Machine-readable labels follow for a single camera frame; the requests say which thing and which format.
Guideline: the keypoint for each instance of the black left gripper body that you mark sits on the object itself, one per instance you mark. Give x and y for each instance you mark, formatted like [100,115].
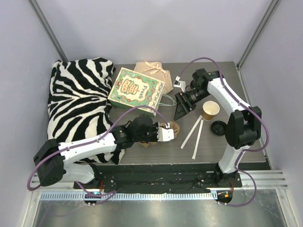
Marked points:
[155,132]

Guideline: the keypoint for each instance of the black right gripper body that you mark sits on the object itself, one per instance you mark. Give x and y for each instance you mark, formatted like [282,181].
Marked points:
[185,102]

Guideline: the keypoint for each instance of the brown cardboard cup carrier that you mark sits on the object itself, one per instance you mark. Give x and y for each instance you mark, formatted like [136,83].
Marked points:
[175,128]

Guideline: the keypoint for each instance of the green illustrated paper bag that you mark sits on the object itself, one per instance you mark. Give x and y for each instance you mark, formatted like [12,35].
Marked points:
[132,89]

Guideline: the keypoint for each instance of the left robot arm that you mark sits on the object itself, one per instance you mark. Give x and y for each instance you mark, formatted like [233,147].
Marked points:
[59,161]

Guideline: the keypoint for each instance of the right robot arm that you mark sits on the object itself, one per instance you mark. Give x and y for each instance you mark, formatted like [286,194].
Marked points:
[243,127]

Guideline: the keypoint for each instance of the white wrapped straw left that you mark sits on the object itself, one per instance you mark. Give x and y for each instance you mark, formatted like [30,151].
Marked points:
[191,131]

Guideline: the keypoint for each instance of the white wrapped straw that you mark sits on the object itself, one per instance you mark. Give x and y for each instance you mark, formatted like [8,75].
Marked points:
[197,139]
[191,131]

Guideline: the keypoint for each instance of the white wrapped straw right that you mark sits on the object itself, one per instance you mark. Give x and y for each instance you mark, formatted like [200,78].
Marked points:
[197,139]

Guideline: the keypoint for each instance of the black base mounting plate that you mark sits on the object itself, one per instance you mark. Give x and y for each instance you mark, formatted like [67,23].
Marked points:
[155,168]

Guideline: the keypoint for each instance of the beige cloth pouch with ribbon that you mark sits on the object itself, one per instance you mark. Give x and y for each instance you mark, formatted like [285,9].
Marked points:
[155,70]

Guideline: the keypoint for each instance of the zebra print plush blanket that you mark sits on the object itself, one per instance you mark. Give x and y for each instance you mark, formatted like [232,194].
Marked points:
[78,106]

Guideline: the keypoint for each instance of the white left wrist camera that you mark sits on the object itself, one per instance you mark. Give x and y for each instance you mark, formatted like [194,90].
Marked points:
[165,132]

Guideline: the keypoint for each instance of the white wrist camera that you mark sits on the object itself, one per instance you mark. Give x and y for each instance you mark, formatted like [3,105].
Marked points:
[180,84]
[165,132]

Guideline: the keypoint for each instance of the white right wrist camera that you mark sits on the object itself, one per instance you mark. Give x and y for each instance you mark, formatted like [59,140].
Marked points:
[180,84]

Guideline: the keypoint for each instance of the white slotted cable duct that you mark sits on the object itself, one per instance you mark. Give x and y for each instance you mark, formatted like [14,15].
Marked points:
[77,196]

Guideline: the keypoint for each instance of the aluminium frame rail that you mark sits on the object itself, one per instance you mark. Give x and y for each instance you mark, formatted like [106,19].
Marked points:
[139,182]

